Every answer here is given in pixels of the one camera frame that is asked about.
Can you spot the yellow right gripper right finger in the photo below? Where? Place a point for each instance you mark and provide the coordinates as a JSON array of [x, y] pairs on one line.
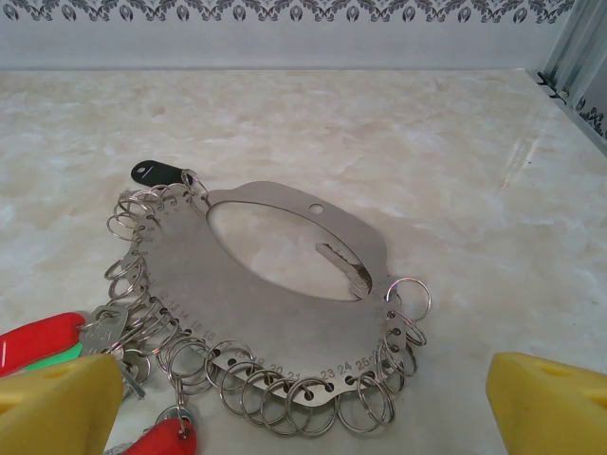
[[550, 412]]

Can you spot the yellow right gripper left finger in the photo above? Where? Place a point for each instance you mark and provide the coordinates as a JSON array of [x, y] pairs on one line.
[[52, 407]]

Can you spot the green key tag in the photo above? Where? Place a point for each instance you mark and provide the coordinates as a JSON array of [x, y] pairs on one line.
[[61, 358]]

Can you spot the red key tag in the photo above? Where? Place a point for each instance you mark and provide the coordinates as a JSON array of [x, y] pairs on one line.
[[159, 438], [33, 339]]

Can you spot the metal key plate with rings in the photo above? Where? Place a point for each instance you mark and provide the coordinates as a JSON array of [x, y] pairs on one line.
[[265, 322]]

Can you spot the black key tag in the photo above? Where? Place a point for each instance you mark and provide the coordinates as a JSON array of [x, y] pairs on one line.
[[156, 173]]

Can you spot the aluminium frame post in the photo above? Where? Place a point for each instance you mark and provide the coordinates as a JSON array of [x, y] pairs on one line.
[[569, 47]]

